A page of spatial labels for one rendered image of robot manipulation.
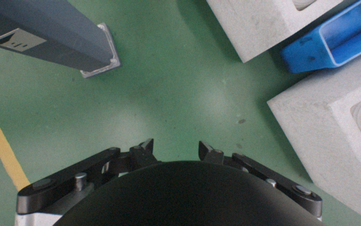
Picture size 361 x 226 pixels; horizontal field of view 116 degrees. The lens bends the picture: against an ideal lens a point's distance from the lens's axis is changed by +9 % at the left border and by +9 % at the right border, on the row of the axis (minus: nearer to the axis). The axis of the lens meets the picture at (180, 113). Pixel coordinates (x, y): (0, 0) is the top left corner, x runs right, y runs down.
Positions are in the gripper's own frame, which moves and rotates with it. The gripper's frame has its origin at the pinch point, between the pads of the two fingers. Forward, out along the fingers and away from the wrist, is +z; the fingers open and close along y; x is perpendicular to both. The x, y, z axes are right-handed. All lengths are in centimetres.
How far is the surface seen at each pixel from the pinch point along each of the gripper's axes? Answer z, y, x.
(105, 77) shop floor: 29.1, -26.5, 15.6
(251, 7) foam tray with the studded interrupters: 10.5, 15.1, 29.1
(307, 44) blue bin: 14.1, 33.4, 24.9
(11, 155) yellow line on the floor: 37, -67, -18
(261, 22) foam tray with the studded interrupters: 10.3, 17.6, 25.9
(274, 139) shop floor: 26.0, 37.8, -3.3
